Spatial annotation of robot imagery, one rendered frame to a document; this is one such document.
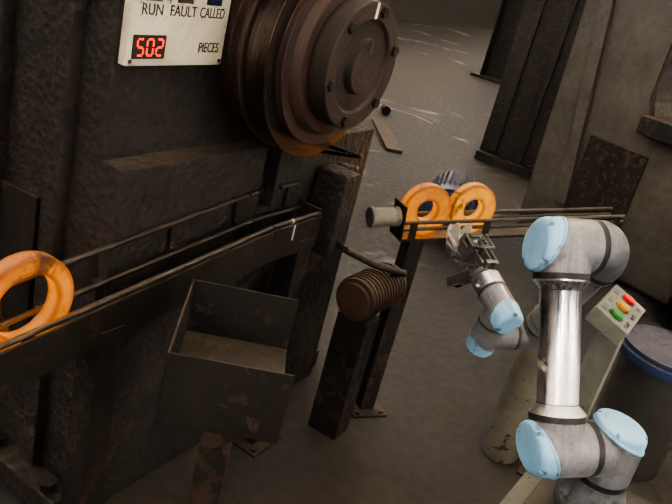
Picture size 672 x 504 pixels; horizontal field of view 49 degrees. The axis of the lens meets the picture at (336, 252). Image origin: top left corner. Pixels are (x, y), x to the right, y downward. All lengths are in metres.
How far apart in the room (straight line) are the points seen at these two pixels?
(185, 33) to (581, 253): 0.90
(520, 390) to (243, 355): 1.10
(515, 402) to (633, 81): 2.29
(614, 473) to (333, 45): 1.05
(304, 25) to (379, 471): 1.29
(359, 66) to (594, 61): 2.76
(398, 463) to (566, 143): 2.53
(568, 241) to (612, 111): 2.70
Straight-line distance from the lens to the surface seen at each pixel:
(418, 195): 2.12
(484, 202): 2.24
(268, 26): 1.53
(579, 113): 4.29
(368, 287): 2.02
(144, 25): 1.45
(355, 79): 1.63
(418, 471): 2.29
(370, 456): 2.28
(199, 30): 1.55
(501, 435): 2.41
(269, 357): 1.45
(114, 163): 1.49
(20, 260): 1.29
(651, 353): 2.50
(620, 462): 1.68
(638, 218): 4.19
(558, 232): 1.56
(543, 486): 1.82
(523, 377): 2.30
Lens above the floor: 1.37
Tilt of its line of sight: 23 degrees down
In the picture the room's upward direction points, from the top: 15 degrees clockwise
